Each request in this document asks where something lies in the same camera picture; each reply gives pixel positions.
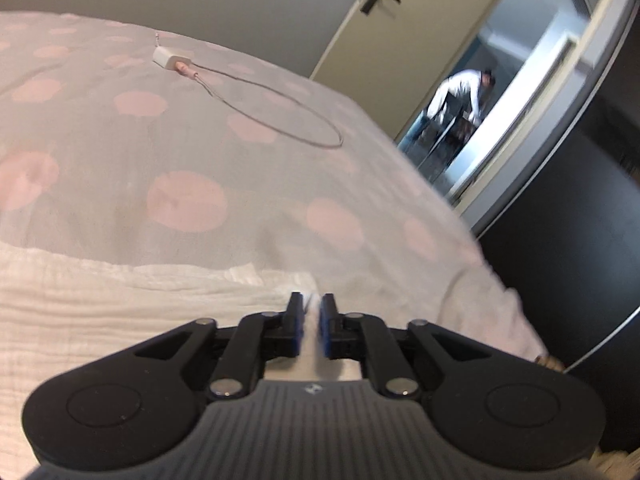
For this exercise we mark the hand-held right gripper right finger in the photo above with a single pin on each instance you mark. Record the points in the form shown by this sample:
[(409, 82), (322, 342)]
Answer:
[(325, 325)]

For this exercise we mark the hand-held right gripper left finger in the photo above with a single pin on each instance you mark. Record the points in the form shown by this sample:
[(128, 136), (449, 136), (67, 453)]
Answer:
[(299, 327)]

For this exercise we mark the white crinkled cloth garment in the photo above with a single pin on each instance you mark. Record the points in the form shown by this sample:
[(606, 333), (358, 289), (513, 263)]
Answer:
[(125, 300)]

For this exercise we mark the pink polka dot bed sheet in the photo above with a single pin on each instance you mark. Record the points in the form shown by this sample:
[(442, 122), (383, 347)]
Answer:
[(200, 160)]

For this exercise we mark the dark wardrobe panel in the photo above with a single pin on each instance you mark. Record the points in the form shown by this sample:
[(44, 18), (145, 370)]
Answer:
[(575, 260)]

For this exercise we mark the beige door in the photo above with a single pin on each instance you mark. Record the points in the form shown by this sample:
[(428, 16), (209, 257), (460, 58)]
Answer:
[(400, 45)]

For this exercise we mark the white charger adapter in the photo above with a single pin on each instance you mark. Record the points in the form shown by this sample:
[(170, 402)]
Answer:
[(166, 56)]

